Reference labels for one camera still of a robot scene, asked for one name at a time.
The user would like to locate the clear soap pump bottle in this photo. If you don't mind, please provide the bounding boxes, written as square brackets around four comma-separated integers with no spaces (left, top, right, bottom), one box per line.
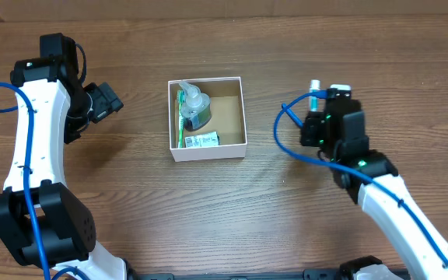
[179,82,212,131]

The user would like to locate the pink cardboard box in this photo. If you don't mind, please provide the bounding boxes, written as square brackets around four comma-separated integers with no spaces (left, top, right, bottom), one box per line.
[167,77,248,162]

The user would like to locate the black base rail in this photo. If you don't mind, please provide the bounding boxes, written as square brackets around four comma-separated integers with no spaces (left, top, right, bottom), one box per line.
[138,268,355,280]

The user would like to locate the blue disposable razor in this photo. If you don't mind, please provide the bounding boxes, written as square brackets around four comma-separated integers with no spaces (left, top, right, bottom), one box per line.
[282,103,303,129]

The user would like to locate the green toothbrush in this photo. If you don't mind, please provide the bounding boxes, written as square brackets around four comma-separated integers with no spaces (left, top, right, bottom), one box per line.
[177,89,185,149]

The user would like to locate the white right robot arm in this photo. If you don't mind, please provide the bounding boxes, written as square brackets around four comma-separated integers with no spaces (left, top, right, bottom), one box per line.
[301,99,448,279]

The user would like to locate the teal toothpaste tube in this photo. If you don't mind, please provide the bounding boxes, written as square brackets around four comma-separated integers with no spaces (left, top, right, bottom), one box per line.
[309,79,321,113]

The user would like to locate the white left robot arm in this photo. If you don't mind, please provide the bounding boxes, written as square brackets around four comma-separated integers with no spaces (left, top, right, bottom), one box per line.
[0,33,137,280]

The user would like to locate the small green white packet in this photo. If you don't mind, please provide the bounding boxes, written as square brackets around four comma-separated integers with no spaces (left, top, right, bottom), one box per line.
[184,131,220,148]

